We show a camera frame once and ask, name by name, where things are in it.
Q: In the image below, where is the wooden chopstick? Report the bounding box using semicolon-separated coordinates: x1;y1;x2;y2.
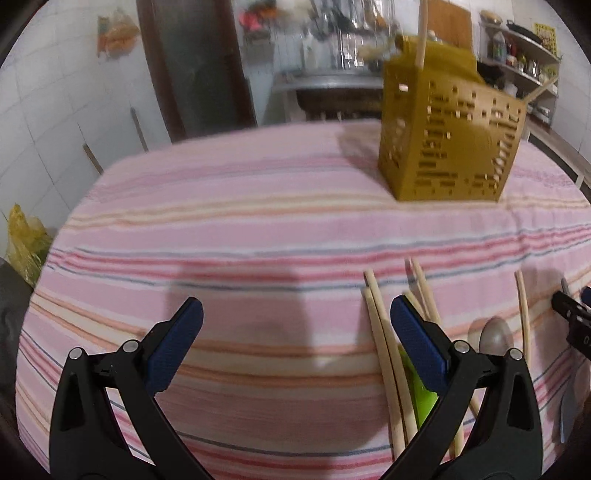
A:
411;258;442;326
362;287;406;459
415;0;429;70
523;75;559;104
363;269;418;446
515;270;531;364
405;257;433;321

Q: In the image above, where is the green handled utensil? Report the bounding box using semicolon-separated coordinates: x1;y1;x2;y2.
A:
399;345;438;428

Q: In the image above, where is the blue grey utensil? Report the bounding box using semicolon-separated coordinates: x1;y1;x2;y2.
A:
560;365;578;445

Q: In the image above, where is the yellow plastic bag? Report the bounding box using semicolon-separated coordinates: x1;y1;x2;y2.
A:
6;204;53;287

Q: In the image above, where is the yellow perforated utensil basket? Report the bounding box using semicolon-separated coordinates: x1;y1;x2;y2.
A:
378;35;527;201

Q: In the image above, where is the pink striped tablecloth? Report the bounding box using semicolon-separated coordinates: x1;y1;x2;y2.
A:
16;122;590;479

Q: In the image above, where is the wooden cutting board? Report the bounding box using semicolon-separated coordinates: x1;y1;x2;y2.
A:
428;0;473;50

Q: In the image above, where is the steel sink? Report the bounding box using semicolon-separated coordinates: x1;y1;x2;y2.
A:
271;69;383;122

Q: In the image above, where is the hanging utensil rack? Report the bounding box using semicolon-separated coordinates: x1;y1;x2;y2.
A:
235;1;399;72

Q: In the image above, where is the dark brown door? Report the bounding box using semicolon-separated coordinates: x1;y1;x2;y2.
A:
136;0;256;143

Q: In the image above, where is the hanging orange snack bag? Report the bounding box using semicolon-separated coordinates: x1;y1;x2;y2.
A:
96;8;140;58

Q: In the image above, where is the corner wall shelf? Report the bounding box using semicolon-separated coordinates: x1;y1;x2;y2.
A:
478;20;560;125

